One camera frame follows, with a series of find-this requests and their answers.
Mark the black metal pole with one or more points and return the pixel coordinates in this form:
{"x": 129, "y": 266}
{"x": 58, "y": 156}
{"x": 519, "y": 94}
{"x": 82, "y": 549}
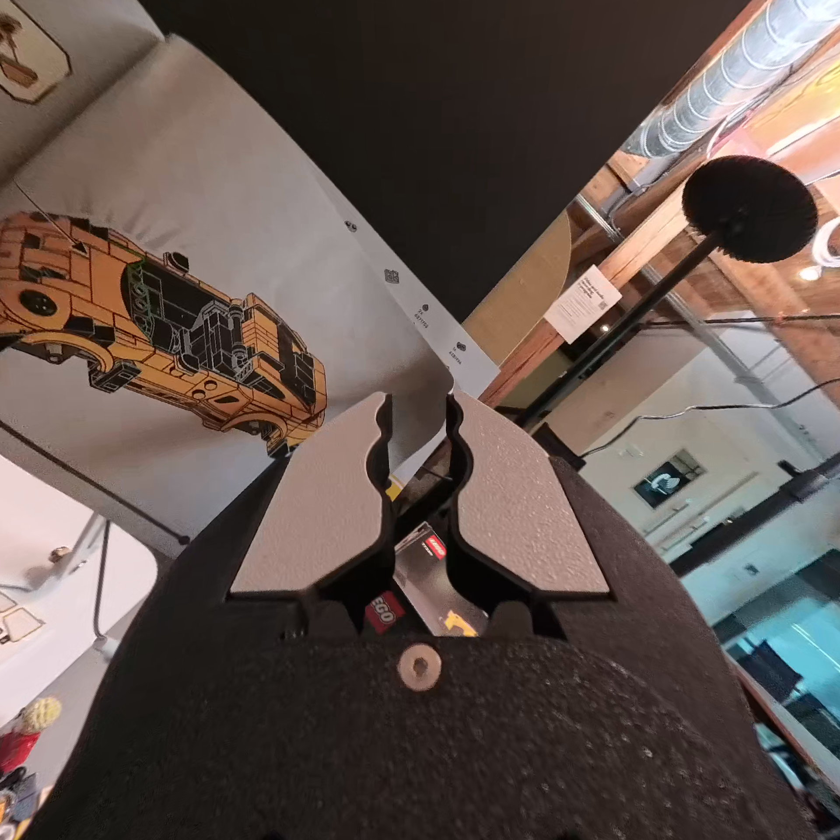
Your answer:
{"x": 630, "y": 321}

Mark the red lego minifigure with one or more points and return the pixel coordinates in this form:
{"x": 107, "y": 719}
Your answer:
{"x": 26, "y": 728}

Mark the lego instruction booklet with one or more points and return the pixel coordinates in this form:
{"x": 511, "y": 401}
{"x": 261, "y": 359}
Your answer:
{"x": 229, "y": 164}

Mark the black lego box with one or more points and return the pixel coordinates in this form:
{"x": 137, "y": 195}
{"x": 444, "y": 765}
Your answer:
{"x": 420, "y": 577}

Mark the silver air duct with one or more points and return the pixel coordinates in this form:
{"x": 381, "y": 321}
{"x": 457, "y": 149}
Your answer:
{"x": 722, "y": 79}

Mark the black round ribbed disc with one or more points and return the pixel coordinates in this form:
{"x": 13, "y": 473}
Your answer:
{"x": 748, "y": 190}

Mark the pile of mixed lego pieces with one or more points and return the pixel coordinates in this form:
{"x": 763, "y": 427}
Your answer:
{"x": 19, "y": 797}

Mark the white paper notice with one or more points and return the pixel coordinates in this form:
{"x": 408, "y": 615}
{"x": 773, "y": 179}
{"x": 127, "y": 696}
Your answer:
{"x": 581, "y": 305}

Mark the framed wall picture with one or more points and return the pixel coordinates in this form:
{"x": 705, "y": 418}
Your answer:
{"x": 668, "y": 480}

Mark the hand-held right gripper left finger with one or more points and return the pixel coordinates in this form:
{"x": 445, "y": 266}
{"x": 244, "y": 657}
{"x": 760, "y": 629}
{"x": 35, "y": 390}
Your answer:
{"x": 315, "y": 518}

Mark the white book stand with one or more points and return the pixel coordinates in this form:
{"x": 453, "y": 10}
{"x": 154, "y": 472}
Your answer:
{"x": 131, "y": 571}

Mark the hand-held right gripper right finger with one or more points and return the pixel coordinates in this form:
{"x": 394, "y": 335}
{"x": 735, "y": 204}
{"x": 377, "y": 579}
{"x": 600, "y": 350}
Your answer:
{"x": 525, "y": 518}

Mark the sticker sheet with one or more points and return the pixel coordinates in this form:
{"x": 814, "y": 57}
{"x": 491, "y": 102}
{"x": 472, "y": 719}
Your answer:
{"x": 19, "y": 623}

